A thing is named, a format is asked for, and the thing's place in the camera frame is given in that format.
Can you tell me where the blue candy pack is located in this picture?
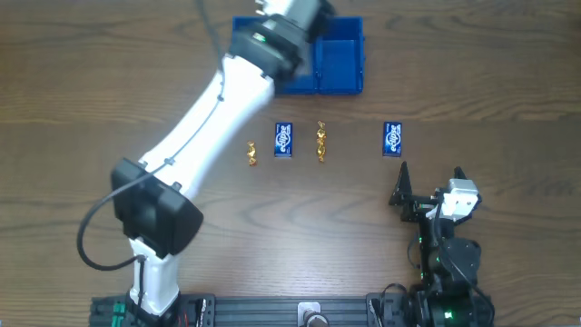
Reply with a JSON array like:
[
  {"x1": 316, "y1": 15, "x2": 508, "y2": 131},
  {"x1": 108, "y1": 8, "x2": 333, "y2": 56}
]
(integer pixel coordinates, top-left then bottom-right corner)
[
  {"x1": 382, "y1": 121, "x2": 403, "y2": 158},
  {"x1": 273, "y1": 122, "x2": 294, "y2": 159}
]

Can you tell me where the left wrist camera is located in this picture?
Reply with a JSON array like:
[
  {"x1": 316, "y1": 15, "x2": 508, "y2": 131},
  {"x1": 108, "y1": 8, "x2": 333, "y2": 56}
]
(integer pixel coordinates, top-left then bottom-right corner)
[{"x1": 254, "y1": 0, "x2": 321, "y2": 32}]

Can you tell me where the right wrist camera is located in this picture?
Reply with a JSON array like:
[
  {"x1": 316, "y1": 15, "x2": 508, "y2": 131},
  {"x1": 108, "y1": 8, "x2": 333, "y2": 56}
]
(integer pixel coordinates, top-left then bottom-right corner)
[{"x1": 436, "y1": 178, "x2": 483, "y2": 220}]

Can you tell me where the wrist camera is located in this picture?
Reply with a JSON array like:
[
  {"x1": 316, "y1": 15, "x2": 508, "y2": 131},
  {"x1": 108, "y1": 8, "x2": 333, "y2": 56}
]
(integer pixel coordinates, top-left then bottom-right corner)
[
  {"x1": 436, "y1": 178, "x2": 483, "y2": 220},
  {"x1": 254, "y1": 0, "x2": 321, "y2": 32}
]

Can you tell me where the blue tray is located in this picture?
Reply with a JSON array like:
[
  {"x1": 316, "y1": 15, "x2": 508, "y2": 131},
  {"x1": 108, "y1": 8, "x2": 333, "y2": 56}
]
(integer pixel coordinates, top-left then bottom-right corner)
[{"x1": 231, "y1": 16, "x2": 365, "y2": 96}]

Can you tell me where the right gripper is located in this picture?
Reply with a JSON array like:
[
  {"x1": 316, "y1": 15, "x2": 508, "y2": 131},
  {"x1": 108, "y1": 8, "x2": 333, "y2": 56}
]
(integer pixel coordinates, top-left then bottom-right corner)
[{"x1": 389, "y1": 161, "x2": 468, "y2": 223}]

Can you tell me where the mounting rail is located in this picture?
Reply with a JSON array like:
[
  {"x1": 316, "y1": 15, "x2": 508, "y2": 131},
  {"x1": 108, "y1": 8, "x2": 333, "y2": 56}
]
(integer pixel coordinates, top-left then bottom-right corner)
[{"x1": 89, "y1": 293, "x2": 496, "y2": 327}]

